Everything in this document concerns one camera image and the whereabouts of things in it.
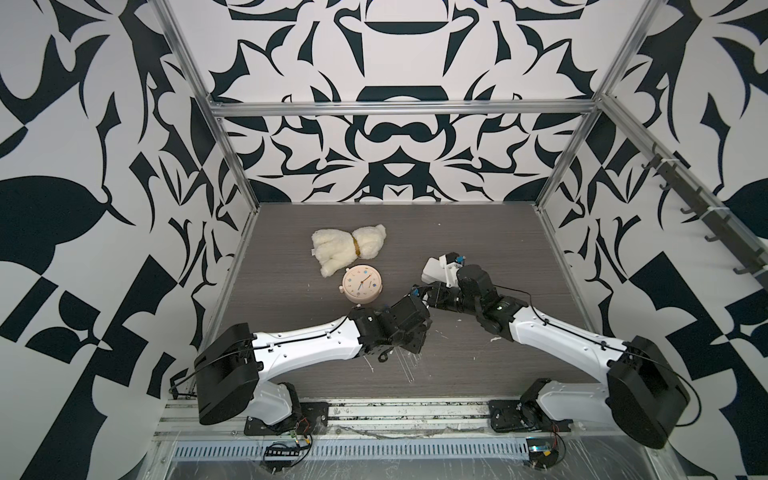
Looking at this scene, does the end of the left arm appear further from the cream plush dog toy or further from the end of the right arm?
the cream plush dog toy

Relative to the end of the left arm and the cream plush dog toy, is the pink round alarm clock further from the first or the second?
the end of the left arm

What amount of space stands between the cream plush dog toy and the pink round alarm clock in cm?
4

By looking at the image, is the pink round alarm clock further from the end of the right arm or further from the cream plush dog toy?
the end of the right arm

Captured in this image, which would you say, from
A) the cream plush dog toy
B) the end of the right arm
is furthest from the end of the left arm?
the cream plush dog toy

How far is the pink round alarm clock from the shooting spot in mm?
954

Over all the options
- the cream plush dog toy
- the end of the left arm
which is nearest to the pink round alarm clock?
the cream plush dog toy

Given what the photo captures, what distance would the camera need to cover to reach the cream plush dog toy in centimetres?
97

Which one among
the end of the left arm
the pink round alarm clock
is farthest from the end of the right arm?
the pink round alarm clock
